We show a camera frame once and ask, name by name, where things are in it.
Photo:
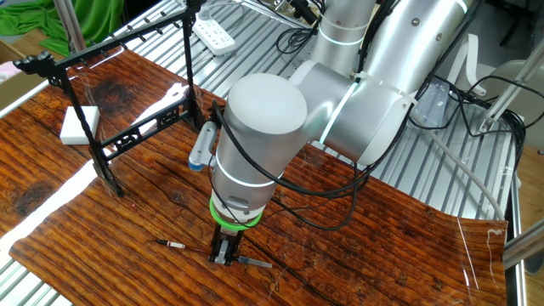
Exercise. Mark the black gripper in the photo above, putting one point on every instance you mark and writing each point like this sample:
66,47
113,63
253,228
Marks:
227,236

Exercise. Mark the thin black pen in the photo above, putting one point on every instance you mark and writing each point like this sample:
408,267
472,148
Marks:
176,245

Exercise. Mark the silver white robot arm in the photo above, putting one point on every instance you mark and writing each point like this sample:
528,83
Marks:
263,127

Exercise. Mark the black pen rack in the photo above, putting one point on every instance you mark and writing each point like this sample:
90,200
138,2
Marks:
36,64

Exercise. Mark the wood grain table mat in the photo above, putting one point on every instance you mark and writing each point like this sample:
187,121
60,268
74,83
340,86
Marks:
340,255

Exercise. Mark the white foam block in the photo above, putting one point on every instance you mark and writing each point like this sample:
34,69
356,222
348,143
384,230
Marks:
72,132

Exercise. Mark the white power strip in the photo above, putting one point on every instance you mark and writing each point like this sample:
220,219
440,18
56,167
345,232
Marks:
214,36

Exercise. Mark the clear plastic bag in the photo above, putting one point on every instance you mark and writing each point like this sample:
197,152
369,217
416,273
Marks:
433,106

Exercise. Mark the green cloth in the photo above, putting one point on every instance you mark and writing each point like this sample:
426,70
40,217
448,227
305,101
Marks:
102,21

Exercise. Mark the cardboard box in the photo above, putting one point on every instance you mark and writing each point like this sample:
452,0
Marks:
15,91

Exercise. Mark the white plastic chair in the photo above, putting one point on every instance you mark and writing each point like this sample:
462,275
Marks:
469,42

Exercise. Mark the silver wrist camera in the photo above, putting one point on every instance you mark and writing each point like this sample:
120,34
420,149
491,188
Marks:
204,144

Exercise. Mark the aluminium frame post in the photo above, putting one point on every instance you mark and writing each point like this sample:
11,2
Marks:
525,246
510,94
68,25

